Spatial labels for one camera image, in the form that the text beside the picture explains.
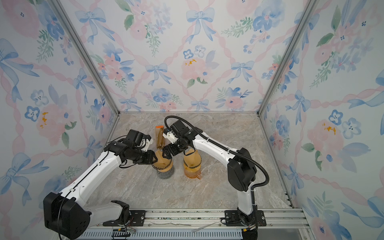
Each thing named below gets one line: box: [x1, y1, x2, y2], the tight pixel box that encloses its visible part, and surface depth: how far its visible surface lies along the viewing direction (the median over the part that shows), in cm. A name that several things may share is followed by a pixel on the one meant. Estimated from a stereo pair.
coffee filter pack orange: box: [155, 125, 165, 150], surface depth 100 cm
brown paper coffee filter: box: [183, 148, 202, 168], surface depth 82 cm
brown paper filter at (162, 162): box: [151, 149, 172, 169], surface depth 80 cm
